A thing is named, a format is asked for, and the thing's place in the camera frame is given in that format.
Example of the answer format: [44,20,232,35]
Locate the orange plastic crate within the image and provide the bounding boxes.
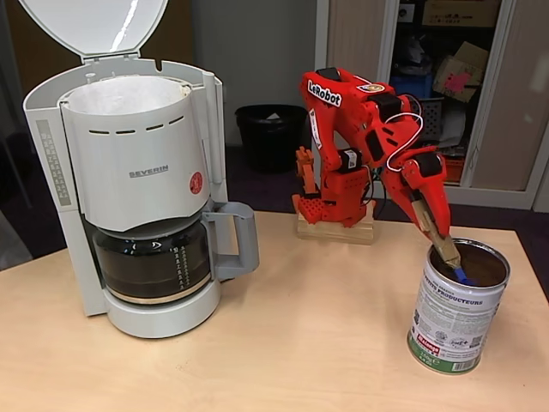
[443,152,467,186]

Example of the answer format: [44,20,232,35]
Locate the cardboard box pink mark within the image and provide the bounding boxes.
[431,40,490,103]

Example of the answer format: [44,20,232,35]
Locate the white servo cable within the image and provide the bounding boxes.
[383,96,425,172]

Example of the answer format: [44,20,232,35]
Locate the glass carafe grey handle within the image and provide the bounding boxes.
[92,201,261,306]

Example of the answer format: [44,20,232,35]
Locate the blue plastic crate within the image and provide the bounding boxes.
[396,75,432,102]

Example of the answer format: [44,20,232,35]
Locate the brown labelled cardboard box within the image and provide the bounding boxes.
[422,0,502,27]

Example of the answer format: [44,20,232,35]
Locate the grey tambour door cabinet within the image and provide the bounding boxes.
[316,0,542,211]

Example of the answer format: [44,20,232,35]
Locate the grey perforated basket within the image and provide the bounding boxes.
[418,97,446,145]

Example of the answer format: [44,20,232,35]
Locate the black base cable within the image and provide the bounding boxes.
[367,169,390,220]

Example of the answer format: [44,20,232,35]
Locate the wooden base block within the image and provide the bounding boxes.
[296,214,375,245]

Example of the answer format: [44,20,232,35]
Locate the white green coffee tin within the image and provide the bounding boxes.
[406,238,511,373]

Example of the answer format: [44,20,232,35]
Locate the black bag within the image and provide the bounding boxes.
[401,33,434,78]

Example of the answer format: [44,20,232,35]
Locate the blue wooden-handled scoop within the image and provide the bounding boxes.
[409,188,478,285]

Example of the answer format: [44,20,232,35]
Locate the orange table clamp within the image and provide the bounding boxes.
[294,145,321,198]

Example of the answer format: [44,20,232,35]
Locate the white paper coffee filter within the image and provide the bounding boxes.
[68,76,192,117]

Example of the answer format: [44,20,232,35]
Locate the white drip coffee maker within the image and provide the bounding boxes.
[16,0,226,340]

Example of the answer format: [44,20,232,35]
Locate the black waste bin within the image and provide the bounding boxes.
[234,105,309,175]

